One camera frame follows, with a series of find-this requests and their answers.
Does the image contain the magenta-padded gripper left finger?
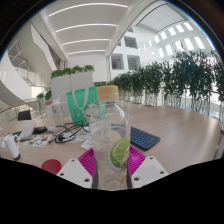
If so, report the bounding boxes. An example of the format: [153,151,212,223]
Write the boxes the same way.
[56,147,98,190]

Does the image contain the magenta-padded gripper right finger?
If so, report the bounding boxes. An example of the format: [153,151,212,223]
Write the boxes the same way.
[127,145,169,189]

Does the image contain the clear lime-label drink bottle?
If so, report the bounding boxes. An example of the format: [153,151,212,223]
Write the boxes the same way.
[88,84,132,191]

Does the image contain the flat round red coaster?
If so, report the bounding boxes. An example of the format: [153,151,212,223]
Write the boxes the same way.
[41,158,63,175]

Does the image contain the white printed card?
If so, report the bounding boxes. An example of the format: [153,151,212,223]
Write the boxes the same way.
[80,139,94,150]

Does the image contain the colourful sticker sheet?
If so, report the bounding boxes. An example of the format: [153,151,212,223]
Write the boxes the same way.
[23,133,54,148]

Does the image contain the black wallet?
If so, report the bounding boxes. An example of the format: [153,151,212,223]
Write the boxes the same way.
[33,125,48,135]

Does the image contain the clear white-capped spray bottle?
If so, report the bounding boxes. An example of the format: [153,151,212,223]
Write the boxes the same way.
[50,96,65,128]

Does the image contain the green cat-print tote bag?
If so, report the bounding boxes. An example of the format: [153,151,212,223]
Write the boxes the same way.
[65,87,107,126]

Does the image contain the white ceramic mug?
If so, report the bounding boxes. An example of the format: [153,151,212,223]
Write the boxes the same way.
[3,133,22,161]

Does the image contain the black office chair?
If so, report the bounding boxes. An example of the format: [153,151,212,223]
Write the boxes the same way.
[17,109,33,122]

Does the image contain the white tall cabinet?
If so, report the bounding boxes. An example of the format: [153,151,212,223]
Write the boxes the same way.
[50,71,95,103]

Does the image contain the row of potted trees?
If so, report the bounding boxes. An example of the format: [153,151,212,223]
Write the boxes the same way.
[111,49,224,118]

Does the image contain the green plants atop cabinet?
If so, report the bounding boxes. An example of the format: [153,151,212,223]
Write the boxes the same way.
[50,64,96,79]

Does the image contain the black tangled cable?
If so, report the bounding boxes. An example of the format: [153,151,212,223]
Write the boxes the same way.
[53,122,89,144]

